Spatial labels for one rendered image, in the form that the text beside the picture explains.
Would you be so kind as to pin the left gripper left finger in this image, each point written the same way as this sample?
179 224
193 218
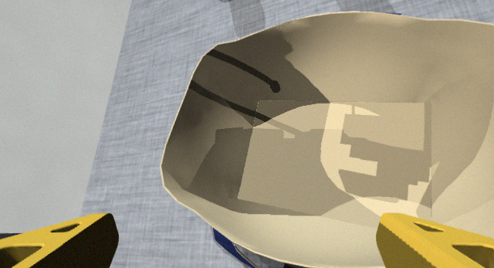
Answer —
86 242

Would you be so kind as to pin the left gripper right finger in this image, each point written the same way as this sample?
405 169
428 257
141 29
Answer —
405 241

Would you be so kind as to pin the beige canvas tote bag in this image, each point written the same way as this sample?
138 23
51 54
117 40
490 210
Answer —
337 57

